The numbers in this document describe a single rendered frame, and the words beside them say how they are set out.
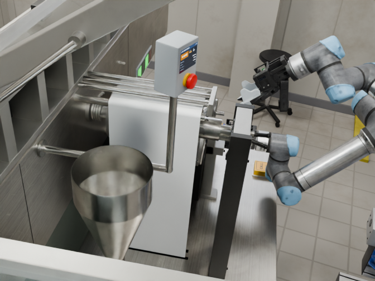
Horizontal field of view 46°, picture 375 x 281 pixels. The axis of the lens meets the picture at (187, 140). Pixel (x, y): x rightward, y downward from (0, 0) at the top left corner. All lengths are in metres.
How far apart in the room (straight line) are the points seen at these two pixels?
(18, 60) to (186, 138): 0.72
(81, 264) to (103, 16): 0.28
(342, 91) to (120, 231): 0.82
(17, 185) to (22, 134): 0.11
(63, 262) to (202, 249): 0.98
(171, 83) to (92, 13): 0.39
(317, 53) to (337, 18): 2.60
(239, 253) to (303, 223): 1.53
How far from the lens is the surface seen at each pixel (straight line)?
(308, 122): 4.01
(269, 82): 1.42
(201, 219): 1.58
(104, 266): 0.54
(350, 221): 3.13
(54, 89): 1.17
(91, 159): 0.83
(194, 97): 1.16
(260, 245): 1.54
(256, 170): 1.80
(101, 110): 1.28
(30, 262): 0.55
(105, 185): 0.87
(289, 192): 1.54
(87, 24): 0.45
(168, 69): 0.80
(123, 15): 0.43
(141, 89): 1.18
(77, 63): 1.29
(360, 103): 1.66
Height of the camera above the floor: 2.02
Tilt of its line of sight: 35 degrees down
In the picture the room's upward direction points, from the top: 5 degrees clockwise
